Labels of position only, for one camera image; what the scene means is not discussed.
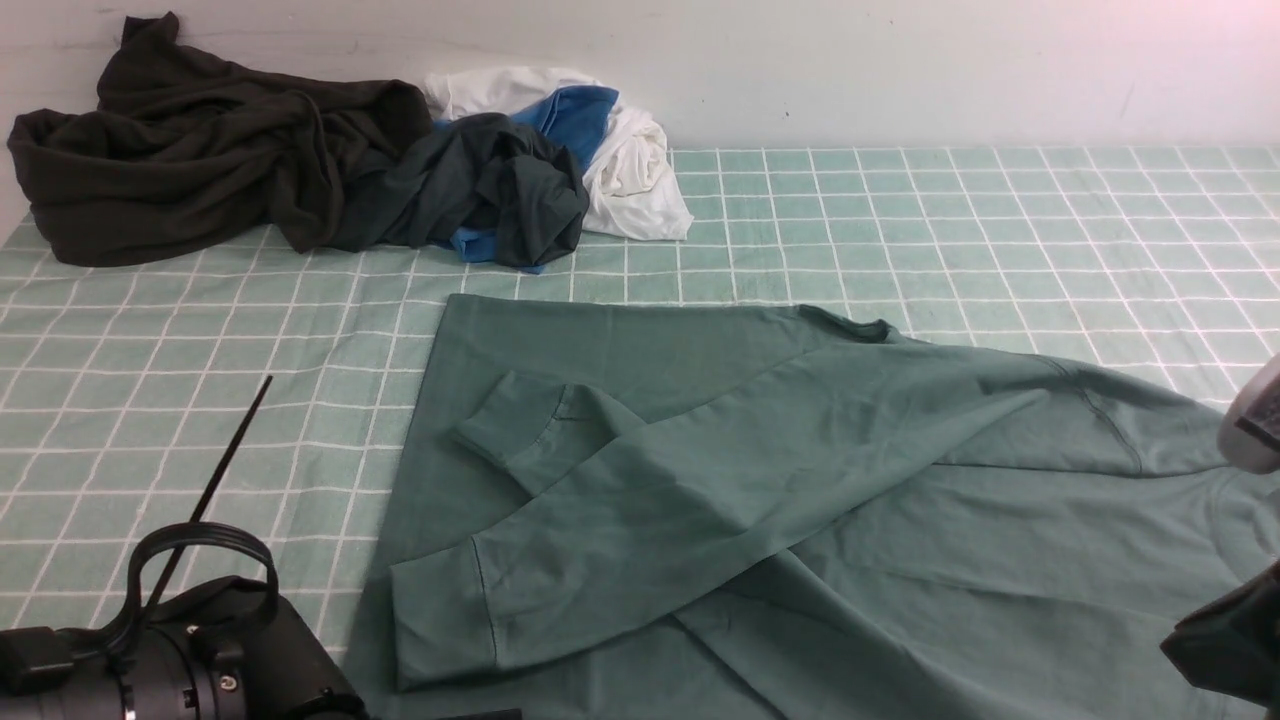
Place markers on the green long sleeve shirt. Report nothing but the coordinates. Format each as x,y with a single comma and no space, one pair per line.
608,512

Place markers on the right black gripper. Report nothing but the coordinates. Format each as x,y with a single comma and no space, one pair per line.
1231,645

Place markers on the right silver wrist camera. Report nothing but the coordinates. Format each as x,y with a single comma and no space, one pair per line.
1248,437

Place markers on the green checkered tablecloth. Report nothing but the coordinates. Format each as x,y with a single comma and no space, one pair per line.
121,387

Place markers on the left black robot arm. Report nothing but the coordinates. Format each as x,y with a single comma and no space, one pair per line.
186,666

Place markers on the dark brown crumpled garment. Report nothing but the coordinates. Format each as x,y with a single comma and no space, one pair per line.
186,150

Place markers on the dark green crumpled garment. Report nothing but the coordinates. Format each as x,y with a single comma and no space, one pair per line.
487,174

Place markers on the white crumpled garment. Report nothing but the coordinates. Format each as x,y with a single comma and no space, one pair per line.
634,193

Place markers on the blue crumpled garment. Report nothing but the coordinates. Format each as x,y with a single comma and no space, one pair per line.
574,119

